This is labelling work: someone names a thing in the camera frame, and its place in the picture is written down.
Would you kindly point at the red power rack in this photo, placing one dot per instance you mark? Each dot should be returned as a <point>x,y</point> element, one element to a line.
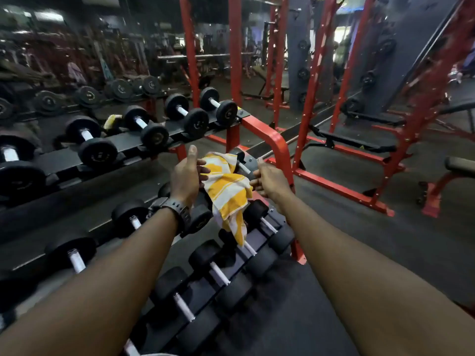
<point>316,70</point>
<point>235,51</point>

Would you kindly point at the person's left forearm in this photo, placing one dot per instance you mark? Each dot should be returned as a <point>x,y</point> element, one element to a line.
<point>92,304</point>

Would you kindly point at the person's left hand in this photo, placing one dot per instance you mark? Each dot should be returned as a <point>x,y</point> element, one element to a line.
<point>185,181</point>

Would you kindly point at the person's right forearm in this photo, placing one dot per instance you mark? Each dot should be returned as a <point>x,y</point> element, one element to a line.
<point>371,292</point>

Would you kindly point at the set of black dumbbells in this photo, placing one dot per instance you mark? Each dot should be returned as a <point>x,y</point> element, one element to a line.
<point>97,152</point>

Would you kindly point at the red black dumbbell rack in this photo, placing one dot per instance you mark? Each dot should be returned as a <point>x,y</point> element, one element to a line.
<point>276,142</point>

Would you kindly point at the steel barbell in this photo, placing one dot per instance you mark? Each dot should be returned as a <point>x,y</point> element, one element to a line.
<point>193,56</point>

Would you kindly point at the large wall mirror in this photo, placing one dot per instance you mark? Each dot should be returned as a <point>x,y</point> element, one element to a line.
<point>55,44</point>

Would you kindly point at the person's right hand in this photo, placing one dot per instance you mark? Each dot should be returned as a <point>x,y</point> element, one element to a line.
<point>272,183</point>

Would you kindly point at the black wristwatch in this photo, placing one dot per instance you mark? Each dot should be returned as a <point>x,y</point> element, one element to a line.
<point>178,209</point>

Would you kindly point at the yellow white striped towel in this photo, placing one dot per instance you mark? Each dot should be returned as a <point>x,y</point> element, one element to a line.
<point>226,189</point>

